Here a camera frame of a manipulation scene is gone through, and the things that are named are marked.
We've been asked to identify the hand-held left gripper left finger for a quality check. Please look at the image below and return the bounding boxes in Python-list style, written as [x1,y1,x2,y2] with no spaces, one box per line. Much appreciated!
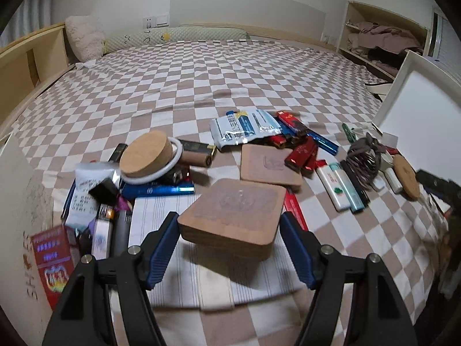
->
[42,213,180,346]

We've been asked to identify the white box lid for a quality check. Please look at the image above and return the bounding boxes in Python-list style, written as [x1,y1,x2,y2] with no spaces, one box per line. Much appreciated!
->
[373,50,461,188]

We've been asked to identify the white lip balm tube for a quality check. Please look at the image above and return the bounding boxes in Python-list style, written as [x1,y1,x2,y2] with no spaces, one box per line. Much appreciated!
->
[383,168,403,194]

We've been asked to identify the red cigarette pack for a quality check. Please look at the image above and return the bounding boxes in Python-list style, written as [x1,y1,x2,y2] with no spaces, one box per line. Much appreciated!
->
[31,225,78,311]

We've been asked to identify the long green pillow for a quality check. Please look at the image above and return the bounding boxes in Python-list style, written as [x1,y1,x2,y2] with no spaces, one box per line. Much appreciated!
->
[103,27,251,48]

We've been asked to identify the black gold lighter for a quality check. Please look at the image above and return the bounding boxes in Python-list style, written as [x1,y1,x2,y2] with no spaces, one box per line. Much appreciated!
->
[178,139,217,159]

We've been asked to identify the wall switch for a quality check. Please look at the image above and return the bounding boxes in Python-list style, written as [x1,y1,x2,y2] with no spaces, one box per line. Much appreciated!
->
[142,14,170,29]

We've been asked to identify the white ring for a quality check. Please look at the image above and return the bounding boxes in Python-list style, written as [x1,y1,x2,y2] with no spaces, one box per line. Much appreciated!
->
[120,137,185,188]

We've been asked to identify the white lighter with green print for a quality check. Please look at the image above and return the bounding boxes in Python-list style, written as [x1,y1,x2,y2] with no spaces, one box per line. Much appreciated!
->
[316,164,351,213]

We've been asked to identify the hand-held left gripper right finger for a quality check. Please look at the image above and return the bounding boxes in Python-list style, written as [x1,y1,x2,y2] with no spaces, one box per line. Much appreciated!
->
[280,212,418,346]

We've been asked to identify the wooden shelf unit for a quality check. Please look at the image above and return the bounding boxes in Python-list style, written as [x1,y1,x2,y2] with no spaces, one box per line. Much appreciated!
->
[0,22,73,109]

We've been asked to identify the white blue foil packet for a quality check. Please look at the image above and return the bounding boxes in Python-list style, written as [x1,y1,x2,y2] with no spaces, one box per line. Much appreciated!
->
[210,110,282,151]

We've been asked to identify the black rectangular lighter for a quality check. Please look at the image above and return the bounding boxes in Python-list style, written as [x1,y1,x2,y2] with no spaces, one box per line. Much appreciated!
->
[108,143,128,164]

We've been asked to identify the wooden wardrobe shelf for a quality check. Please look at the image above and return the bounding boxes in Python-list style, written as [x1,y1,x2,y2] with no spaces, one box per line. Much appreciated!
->
[337,0,434,80]

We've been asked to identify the plain light blue lighter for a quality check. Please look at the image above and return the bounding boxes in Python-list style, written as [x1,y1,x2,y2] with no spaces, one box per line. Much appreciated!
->
[329,162,366,213]

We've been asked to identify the square wooden coaster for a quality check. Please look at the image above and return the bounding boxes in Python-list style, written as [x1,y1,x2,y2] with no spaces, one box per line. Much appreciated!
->
[177,178,287,262]
[239,145,304,188]

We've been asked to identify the checkered bedsheet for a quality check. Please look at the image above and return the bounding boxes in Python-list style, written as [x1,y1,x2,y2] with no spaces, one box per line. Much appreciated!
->
[0,38,451,346]

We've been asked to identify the blue metallic tube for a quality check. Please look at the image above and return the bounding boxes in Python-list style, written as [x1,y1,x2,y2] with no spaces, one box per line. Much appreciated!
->
[120,184,195,200]

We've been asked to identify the black cube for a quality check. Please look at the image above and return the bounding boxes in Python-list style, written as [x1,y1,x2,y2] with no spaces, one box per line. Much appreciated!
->
[88,177,119,204]

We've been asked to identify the pile of clothes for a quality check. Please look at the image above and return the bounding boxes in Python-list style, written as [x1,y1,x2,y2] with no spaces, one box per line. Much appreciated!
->
[347,22,424,73]

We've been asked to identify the dark coiled cable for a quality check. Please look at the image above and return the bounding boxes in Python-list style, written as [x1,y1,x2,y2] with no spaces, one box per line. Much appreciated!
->
[346,144,388,191]

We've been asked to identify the white headboard panel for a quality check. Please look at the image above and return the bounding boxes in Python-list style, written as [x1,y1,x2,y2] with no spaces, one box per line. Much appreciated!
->
[169,0,328,44]

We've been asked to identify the long red lighter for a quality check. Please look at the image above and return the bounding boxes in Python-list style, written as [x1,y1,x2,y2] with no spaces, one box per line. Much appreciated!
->
[283,191,308,231]

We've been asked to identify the brown tube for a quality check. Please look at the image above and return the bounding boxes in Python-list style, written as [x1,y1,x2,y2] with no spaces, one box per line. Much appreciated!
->
[180,150,213,168]

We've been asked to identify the round wooden lid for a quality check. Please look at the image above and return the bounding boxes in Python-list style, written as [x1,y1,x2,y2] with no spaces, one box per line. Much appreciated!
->
[119,131,174,179]

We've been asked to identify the white storage box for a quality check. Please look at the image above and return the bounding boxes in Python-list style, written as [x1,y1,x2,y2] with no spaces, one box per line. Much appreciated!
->
[0,131,54,312]

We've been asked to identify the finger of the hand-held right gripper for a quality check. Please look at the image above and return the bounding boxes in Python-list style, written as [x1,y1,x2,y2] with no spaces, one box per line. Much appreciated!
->
[415,169,451,197]

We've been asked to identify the plaid notebook with white clasp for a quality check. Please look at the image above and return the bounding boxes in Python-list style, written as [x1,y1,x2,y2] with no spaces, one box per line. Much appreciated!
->
[128,193,307,309]

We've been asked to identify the black tube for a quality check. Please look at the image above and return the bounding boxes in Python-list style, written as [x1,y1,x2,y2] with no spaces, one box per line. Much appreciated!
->
[112,209,134,258]

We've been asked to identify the fluffy white pillow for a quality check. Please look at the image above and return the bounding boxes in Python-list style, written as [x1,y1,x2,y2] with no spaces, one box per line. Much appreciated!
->
[65,15,106,62]

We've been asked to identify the white curtain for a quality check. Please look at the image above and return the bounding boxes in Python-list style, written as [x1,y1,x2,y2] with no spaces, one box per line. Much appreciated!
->
[7,0,56,42]

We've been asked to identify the round cork coaster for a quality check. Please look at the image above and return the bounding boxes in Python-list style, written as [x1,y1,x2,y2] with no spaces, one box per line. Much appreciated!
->
[392,155,421,200]

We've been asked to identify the slim black lighter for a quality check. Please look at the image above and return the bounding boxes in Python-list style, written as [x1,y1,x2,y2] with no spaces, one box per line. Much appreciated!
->
[340,160,371,204]

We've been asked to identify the white paper packet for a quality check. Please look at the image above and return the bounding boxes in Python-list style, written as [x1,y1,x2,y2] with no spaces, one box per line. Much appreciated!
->
[65,162,121,229]

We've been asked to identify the white slatted door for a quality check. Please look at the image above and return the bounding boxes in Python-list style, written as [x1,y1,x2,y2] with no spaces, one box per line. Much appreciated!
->
[430,7,461,80]

